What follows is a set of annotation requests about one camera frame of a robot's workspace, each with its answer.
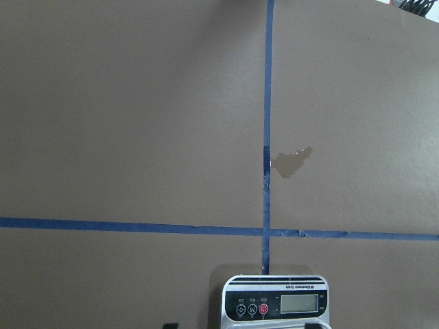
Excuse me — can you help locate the silver digital kitchen scale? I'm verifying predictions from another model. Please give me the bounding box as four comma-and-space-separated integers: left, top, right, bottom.
220, 275, 331, 328

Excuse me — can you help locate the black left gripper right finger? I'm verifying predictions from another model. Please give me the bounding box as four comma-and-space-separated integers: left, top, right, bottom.
306, 323, 329, 329

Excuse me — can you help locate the blue tape crosswise line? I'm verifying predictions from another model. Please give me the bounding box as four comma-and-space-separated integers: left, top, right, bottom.
1, 217, 438, 241

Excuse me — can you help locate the blue tape lengthwise centre line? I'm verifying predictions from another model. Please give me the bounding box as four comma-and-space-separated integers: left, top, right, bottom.
261, 0, 275, 275

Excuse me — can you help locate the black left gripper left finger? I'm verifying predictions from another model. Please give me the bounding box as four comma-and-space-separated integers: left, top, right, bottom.
162, 323, 178, 329

